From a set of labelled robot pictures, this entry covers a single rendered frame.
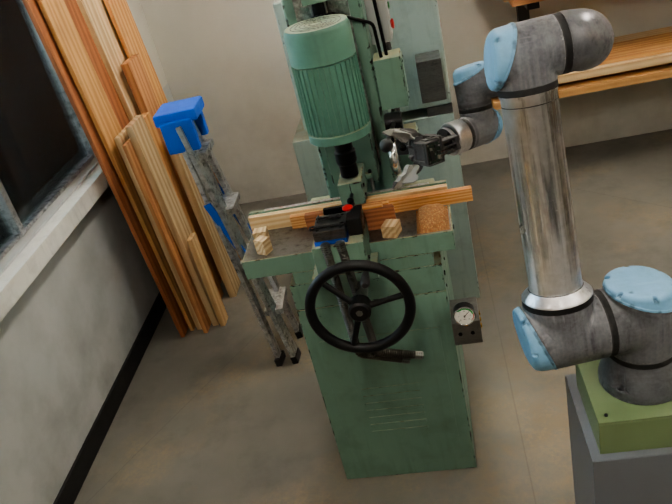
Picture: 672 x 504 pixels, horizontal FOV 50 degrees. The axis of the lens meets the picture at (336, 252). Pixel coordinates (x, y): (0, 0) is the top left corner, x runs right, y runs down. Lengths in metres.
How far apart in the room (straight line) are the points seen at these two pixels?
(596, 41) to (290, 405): 1.93
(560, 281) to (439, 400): 0.86
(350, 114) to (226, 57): 2.52
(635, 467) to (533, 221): 0.63
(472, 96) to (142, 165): 1.65
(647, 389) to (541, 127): 0.64
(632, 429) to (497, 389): 1.10
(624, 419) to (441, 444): 0.85
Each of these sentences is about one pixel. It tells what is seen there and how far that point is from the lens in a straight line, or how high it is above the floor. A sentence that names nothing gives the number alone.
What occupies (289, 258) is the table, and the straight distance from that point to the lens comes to 2.02.
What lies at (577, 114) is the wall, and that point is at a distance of 4.53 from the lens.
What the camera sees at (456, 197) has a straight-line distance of 2.08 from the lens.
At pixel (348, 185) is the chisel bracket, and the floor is 1.03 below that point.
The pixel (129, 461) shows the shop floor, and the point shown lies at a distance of 2.99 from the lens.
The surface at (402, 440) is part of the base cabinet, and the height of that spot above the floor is 0.16.
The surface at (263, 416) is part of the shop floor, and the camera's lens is 2.91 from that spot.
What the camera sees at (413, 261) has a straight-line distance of 2.00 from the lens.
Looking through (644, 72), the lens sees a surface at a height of 0.54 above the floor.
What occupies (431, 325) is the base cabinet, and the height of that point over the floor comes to 0.60.
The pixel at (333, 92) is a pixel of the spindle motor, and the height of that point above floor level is 1.31.
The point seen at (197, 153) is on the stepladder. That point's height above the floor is 0.99.
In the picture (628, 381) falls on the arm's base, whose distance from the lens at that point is 1.74.
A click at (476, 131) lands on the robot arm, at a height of 1.12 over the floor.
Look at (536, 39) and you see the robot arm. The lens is 1.43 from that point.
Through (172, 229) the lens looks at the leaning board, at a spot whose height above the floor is 0.55.
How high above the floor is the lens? 1.85
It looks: 29 degrees down
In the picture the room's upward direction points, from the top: 14 degrees counter-clockwise
